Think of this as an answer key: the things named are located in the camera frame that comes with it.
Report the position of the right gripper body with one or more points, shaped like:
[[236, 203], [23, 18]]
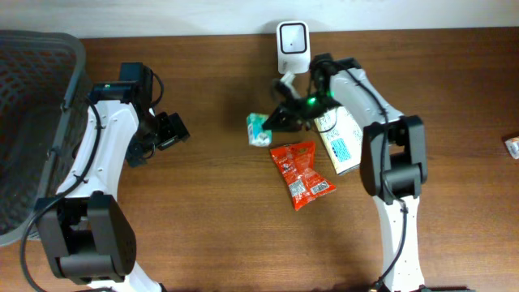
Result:
[[293, 112]]

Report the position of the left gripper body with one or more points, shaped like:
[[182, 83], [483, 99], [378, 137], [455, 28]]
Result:
[[163, 132]]

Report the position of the teal tissue pack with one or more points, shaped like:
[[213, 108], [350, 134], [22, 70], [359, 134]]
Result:
[[257, 136]]

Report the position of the red snack bag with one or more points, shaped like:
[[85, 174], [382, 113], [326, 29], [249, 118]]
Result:
[[296, 165]]

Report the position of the yellow wet wipes pack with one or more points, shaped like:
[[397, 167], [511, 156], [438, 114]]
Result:
[[342, 138]]

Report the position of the orange tissue pack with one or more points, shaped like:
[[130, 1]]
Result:
[[512, 145]]

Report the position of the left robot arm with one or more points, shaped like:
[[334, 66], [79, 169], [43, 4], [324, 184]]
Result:
[[85, 235]]

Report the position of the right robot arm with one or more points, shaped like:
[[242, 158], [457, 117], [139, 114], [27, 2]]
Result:
[[393, 166]]

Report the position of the white barcode scanner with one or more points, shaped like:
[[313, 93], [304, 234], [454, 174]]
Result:
[[293, 47]]

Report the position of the grey plastic mesh basket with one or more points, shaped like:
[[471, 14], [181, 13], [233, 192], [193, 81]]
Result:
[[44, 86]]

